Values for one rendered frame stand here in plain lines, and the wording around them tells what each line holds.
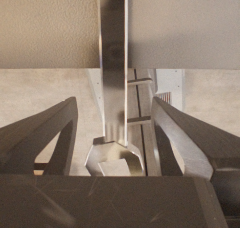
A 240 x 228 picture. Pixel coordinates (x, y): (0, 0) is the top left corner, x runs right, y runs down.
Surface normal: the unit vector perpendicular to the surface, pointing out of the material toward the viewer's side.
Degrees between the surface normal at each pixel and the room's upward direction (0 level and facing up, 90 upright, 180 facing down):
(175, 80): 0
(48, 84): 0
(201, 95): 0
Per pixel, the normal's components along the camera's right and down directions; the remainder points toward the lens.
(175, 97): 0.00, 0.58
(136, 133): -0.18, -0.80
